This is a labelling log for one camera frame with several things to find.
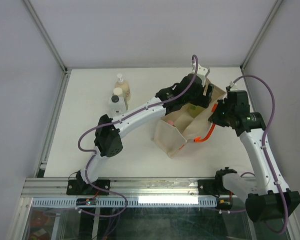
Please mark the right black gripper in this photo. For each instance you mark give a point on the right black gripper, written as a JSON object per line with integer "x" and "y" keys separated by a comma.
{"x": 214, "y": 118}

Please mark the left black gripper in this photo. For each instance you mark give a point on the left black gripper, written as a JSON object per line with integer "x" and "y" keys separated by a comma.
{"x": 204, "y": 101}

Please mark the beige canvas bag orange handles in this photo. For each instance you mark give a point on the beige canvas bag orange handles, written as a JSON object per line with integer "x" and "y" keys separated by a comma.
{"x": 170, "y": 139}

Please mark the cream pump lotion bottle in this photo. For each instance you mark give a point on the cream pump lotion bottle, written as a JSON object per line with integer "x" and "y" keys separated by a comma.
{"x": 124, "y": 85}

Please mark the yellow bottle beige round cap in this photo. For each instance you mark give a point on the yellow bottle beige round cap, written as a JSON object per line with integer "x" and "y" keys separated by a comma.
{"x": 119, "y": 92}

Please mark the white bottle black cap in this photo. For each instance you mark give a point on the white bottle black cap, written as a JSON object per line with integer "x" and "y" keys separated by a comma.
{"x": 115, "y": 105}

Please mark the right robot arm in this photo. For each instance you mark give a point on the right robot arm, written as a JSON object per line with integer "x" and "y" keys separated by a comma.
{"x": 271, "y": 197}

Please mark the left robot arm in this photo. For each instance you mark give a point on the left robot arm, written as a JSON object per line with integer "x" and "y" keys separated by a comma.
{"x": 110, "y": 131}

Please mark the green bottle beige cap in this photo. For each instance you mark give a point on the green bottle beige cap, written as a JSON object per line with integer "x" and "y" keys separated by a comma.
{"x": 194, "y": 110}

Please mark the black connector box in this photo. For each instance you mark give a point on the black connector box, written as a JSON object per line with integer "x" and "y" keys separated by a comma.
{"x": 224, "y": 204}

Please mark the small electronics board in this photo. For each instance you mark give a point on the small electronics board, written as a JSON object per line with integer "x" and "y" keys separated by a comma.
{"x": 86, "y": 201}

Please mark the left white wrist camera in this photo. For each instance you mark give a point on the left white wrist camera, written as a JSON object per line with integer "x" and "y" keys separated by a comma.
{"x": 202, "y": 72}

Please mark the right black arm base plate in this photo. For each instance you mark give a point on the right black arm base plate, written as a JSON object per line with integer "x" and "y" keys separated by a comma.
{"x": 211, "y": 187}

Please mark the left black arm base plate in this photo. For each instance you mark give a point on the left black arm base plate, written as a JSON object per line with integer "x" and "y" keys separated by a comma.
{"x": 74, "y": 188}

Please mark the aluminium mounting rail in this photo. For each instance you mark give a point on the aluminium mounting rail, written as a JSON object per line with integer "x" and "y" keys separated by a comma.
{"x": 129, "y": 187}

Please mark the grey slotted cable duct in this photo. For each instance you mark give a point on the grey slotted cable duct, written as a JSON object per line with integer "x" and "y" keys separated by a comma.
{"x": 141, "y": 201}

